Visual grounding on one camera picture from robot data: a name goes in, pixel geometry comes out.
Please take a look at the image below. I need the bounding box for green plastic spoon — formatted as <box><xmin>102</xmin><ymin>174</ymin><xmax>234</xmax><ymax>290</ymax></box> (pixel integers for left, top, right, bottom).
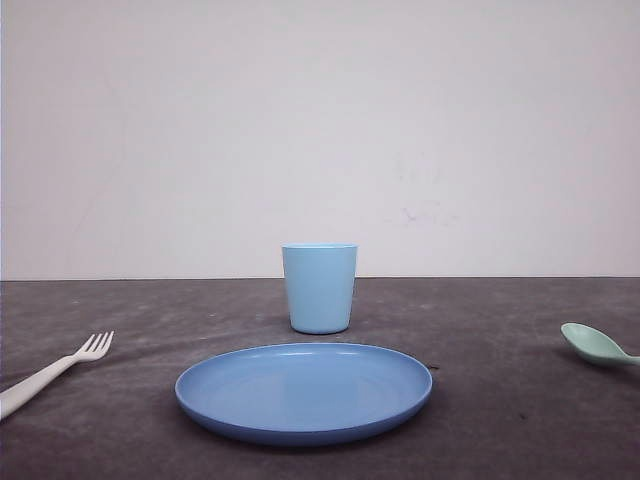
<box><xmin>560</xmin><ymin>322</ymin><xmax>639</xmax><ymax>366</ymax></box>

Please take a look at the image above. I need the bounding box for white plastic fork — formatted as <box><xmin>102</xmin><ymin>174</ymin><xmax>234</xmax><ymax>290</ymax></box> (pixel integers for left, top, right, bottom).
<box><xmin>1</xmin><ymin>331</ymin><xmax>115</xmax><ymax>420</ymax></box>

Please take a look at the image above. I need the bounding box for blue plastic plate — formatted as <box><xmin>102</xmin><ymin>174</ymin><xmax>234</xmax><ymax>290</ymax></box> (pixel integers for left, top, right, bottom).
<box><xmin>175</xmin><ymin>342</ymin><xmax>433</xmax><ymax>447</ymax></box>

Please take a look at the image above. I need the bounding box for light blue plastic cup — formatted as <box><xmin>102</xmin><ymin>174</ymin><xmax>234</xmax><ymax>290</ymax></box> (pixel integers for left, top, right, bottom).
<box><xmin>282</xmin><ymin>243</ymin><xmax>358</xmax><ymax>335</ymax></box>

